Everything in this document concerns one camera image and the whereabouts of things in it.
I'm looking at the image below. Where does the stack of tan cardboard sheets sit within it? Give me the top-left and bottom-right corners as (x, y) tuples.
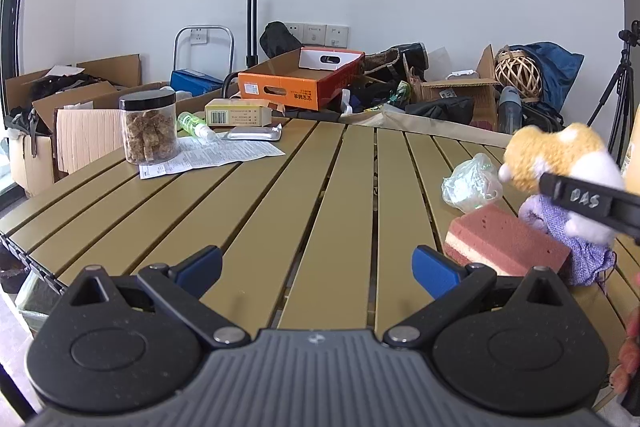
(54, 106), (124, 174)

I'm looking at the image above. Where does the black tripod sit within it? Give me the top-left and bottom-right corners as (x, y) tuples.
(586, 20), (640, 169)

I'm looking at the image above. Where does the orange cardboard box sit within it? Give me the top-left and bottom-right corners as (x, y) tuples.
(237, 46), (366, 112)

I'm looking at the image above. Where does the black cylinder container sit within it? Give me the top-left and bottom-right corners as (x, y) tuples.
(402, 42), (430, 71)

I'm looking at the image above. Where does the green spray bottle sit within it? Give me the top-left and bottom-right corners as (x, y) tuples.
(177, 110), (219, 143)

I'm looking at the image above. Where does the yellow green small box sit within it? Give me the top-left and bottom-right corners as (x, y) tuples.
(204, 98), (274, 128)

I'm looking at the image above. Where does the grey water bottle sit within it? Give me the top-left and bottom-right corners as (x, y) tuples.
(497, 86), (524, 134)

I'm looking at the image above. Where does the printed paper leaflet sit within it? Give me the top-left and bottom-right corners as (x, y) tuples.
(138, 136), (287, 181)

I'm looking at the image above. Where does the brown fuzzy item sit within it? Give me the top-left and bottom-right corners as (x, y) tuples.
(363, 48), (406, 76)

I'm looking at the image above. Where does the silver foil packet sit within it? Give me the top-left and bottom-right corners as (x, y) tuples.
(221, 123), (284, 142)

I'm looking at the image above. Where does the black bag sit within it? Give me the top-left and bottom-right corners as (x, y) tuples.
(258, 20), (304, 59)

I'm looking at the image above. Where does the blue box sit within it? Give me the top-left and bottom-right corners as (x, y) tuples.
(169, 69), (225, 98)

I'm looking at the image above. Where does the person's right hand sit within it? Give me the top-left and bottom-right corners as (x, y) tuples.
(611, 307), (640, 396)

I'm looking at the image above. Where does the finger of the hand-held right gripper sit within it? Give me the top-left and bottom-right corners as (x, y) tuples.
(539, 171), (640, 242)

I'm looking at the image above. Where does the black pouch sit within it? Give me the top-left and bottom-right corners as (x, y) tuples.
(404, 96), (476, 126)

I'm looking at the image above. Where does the clear plastic bag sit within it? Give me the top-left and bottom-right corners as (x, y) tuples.
(442, 152), (504, 214)

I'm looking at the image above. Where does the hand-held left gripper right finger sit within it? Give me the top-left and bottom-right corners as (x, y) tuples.
(381, 244), (574, 349)

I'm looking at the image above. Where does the green plastic bag liner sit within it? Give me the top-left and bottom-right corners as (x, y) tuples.
(14, 268), (64, 339)

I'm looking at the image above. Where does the large open cardboard box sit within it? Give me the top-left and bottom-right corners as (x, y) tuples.
(4, 53), (142, 199)

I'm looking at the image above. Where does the orange white plush toy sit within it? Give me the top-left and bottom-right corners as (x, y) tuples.
(497, 122), (627, 242)

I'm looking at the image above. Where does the dark window frame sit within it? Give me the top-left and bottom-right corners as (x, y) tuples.
(0, 0), (47, 209)

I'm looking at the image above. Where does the purple knit bag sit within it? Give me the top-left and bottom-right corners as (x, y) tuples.
(517, 194), (619, 286)

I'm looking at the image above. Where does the clear jar of brown snacks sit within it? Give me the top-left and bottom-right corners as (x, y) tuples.
(118, 89), (180, 166)

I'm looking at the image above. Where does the blue fabric bag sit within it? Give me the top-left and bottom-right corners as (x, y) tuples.
(520, 41), (585, 109)

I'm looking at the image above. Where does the tan folding table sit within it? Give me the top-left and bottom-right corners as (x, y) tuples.
(0, 116), (640, 408)

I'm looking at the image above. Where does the beige wagon fabric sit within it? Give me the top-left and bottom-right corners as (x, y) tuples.
(340, 104), (512, 149)

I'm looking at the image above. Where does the brown cardboard box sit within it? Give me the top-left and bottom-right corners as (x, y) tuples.
(409, 44), (504, 131)

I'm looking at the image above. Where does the pink layered sponge block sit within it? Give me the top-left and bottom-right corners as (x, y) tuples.
(443, 204), (572, 279)

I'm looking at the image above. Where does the wicker ball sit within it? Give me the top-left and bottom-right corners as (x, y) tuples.
(494, 48), (544, 99)

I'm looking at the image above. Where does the metal step stool frame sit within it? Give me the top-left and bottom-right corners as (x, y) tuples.
(173, 24), (236, 76)

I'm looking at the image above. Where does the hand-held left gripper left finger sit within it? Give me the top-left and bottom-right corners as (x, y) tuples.
(69, 245), (252, 349)

